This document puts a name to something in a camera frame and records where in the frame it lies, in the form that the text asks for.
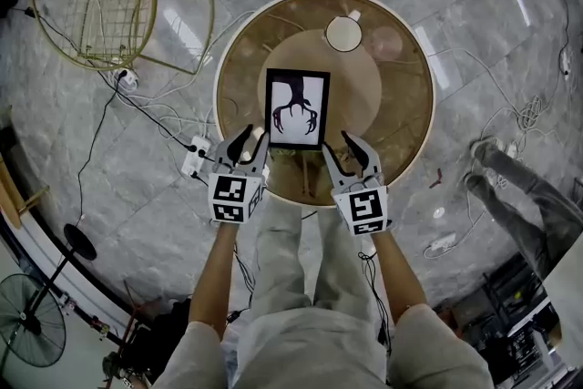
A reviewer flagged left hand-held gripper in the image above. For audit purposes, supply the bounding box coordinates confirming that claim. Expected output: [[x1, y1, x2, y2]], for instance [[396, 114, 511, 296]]
[[208, 124, 271, 224]]

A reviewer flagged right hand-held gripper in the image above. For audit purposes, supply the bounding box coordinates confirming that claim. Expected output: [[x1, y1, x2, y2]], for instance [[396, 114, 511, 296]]
[[321, 130, 393, 237]]

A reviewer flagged black framed deer picture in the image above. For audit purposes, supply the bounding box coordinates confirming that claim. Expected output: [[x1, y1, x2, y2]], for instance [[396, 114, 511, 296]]
[[264, 67, 331, 151]]

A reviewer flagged person's right forearm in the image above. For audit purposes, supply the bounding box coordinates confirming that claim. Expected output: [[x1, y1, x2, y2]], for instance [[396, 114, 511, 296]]
[[371, 228, 428, 325]]

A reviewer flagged person's left forearm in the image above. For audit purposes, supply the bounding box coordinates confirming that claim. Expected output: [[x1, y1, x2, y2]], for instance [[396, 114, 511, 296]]
[[188, 220, 240, 339]]

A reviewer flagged round glass coffee table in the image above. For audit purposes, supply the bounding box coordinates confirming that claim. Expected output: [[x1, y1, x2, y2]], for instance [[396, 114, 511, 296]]
[[212, 0, 437, 209]]

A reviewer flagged clear drinking glass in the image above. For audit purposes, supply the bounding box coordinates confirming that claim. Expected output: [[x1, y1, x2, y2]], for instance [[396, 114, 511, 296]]
[[368, 26, 404, 60]]

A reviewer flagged white mug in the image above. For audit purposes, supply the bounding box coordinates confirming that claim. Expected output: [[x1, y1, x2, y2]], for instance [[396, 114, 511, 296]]
[[323, 10, 364, 54]]

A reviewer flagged person's grey shirt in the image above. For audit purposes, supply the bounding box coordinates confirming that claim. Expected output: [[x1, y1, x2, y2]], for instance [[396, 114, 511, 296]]
[[152, 302, 496, 389]]

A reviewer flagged black metal rack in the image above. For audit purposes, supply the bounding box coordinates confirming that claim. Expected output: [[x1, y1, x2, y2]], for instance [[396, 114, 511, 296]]
[[464, 254, 561, 389]]

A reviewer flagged black standing fan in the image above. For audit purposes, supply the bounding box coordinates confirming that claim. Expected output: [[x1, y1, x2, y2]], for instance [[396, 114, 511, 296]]
[[0, 222, 98, 369]]

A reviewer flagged white cable tangle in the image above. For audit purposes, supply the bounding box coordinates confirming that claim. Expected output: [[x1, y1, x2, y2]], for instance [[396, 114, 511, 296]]
[[423, 45, 575, 261]]

